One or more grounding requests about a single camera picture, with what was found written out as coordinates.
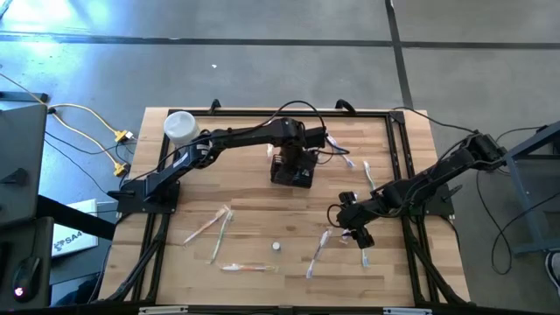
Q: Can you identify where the blue-grey metal cart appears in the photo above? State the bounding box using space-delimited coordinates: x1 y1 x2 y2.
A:
502 120 560 257

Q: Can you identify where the white edge bracket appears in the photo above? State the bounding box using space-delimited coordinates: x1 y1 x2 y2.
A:
138 305 190 315
382 307 434 315

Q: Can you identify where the pale orange toothbrush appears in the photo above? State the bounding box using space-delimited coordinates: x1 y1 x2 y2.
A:
182 205 229 246

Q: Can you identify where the black wire caddy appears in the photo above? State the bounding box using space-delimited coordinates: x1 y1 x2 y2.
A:
269 150 319 190

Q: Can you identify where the black desk mat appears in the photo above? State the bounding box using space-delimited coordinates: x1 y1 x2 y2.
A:
0 216 56 310

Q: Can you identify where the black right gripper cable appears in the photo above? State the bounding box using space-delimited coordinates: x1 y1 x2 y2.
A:
325 203 343 229

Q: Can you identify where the person's shoe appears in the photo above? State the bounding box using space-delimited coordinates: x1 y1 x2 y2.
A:
544 249 560 298

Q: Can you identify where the black computer mouse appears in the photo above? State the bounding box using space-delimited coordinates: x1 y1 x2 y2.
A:
11 255 43 304

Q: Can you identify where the yellow floor cable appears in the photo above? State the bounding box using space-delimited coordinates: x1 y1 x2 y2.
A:
0 72 129 178
46 102 135 144

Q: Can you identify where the purple toothbrush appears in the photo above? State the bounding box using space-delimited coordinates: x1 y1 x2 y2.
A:
304 227 333 280

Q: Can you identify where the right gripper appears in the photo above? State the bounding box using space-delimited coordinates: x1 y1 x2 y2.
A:
337 191 376 250

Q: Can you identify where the grey desk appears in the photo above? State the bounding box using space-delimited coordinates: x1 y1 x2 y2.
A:
0 102 49 227

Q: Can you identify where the black floor cable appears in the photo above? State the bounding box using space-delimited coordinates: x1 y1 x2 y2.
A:
474 168 560 277
43 129 137 157

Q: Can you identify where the blue toothbrush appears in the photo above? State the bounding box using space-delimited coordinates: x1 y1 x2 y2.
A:
325 134 357 170

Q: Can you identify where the black desk beam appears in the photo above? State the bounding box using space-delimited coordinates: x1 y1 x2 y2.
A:
37 194 117 241

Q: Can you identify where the white wipes canister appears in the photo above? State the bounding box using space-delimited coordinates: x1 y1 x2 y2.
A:
163 110 201 148

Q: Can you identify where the white printed box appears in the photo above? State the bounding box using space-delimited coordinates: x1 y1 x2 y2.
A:
51 199 101 258

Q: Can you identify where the black table corner cable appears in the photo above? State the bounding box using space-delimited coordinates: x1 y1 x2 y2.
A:
391 106 480 135

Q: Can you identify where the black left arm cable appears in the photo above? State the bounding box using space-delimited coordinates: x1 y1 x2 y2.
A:
262 100 327 132

